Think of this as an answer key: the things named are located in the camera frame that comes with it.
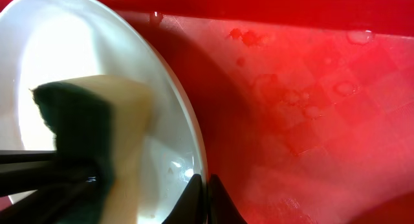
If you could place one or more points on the white round plate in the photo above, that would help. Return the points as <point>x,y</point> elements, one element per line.
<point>49,40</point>

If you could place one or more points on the green yellow sponge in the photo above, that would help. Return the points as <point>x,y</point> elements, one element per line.
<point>100,119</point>

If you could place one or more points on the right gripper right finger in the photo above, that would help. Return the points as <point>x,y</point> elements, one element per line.
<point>221,209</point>

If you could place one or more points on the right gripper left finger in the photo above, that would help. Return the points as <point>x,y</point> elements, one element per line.
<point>189,209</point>

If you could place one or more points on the red plastic tray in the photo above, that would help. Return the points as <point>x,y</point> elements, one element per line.
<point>305,107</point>

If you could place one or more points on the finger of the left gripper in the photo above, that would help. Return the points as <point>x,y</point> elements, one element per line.
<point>47,205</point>
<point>23,171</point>

